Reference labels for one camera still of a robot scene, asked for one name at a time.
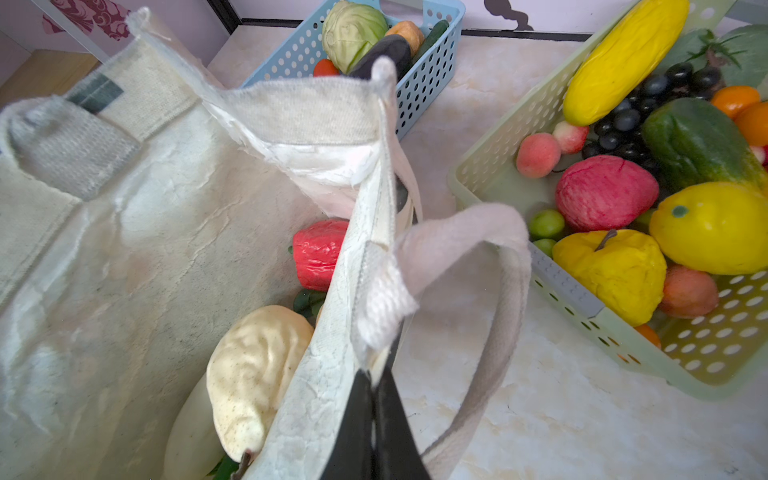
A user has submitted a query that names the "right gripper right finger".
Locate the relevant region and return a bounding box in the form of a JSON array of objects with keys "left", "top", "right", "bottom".
[{"left": 374, "top": 367, "right": 431, "bottom": 480}]

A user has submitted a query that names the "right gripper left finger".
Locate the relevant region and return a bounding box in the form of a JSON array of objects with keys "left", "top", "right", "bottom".
[{"left": 320, "top": 370, "right": 374, "bottom": 480}]

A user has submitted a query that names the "cream pear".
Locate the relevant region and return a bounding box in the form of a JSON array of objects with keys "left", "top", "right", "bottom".
[{"left": 206, "top": 305, "right": 314, "bottom": 460}]

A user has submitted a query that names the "white radish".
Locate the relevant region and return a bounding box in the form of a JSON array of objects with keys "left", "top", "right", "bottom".
[{"left": 162, "top": 375, "right": 225, "bottom": 480}]

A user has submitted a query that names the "red bell pepper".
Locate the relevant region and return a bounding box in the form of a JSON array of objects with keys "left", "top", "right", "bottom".
[{"left": 292, "top": 219, "right": 349, "bottom": 292}]

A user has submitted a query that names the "cream canvas grocery tote bag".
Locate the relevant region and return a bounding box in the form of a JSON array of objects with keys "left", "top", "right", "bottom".
[{"left": 1, "top": 8, "right": 531, "bottom": 479}]

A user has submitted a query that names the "green grape pair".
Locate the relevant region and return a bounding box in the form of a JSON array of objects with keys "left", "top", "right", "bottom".
[{"left": 528, "top": 209, "right": 566, "bottom": 257}]

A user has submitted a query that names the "yellow bell pepper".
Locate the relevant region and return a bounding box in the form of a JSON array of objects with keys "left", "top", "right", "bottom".
[{"left": 553, "top": 229, "right": 667, "bottom": 327}]

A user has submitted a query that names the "green plastic basket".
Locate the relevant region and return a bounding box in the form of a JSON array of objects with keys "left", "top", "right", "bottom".
[{"left": 448, "top": 19, "right": 767, "bottom": 401}]

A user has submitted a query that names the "small pink peach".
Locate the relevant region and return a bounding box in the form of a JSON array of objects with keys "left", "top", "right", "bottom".
[{"left": 516, "top": 133, "right": 562, "bottom": 179}]

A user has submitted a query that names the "red peach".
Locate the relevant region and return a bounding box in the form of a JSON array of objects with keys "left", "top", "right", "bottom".
[{"left": 658, "top": 265, "right": 719, "bottom": 319}]

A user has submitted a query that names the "pink dragon fruit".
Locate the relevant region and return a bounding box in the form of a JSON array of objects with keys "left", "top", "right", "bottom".
[{"left": 555, "top": 155, "right": 660, "bottom": 232}]

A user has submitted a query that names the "black grapes bunch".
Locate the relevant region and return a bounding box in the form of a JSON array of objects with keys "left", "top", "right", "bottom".
[{"left": 581, "top": 62, "right": 724, "bottom": 179}]

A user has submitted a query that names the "yellow lemon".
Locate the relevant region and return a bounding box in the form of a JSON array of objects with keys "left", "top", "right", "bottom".
[{"left": 649, "top": 182, "right": 767, "bottom": 276}]

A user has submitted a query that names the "purple eggplant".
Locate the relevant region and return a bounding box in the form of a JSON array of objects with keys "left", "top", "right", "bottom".
[{"left": 347, "top": 34, "right": 412, "bottom": 80}]

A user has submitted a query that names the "dark green cucumber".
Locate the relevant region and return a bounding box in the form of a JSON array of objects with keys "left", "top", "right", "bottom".
[{"left": 411, "top": 20, "right": 450, "bottom": 66}]

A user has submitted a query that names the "brown potato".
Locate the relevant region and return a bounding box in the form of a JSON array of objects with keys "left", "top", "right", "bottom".
[{"left": 386, "top": 20, "right": 425, "bottom": 58}]

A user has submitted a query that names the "green papaya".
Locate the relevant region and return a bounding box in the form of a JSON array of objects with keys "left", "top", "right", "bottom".
[{"left": 641, "top": 98, "right": 767, "bottom": 194}]

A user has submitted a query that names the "green cabbage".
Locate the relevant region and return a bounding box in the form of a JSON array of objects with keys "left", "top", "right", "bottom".
[{"left": 322, "top": 1, "right": 389, "bottom": 74}]

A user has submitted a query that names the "yellow corn cob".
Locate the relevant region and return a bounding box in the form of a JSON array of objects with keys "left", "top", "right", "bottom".
[{"left": 563, "top": 0, "right": 690, "bottom": 126}]

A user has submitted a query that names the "small orange tangerine lower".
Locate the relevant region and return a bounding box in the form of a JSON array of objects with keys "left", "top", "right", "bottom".
[{"left": 734, "top": 101, "right": 768, "bottom": 147}]

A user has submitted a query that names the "small orange tangerine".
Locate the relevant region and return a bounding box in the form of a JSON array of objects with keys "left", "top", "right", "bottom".
[
  {"left": 711, "top": 85, "right": 761, "bottom": 119},
  {"left": 734, "top": 101, "right": 768, "bottom": 147}
]

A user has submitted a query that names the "small orange tangerine upper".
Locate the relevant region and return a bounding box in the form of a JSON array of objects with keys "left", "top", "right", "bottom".
[{"left": 711, "top": 85, "right": 761, "bottom": 119}]

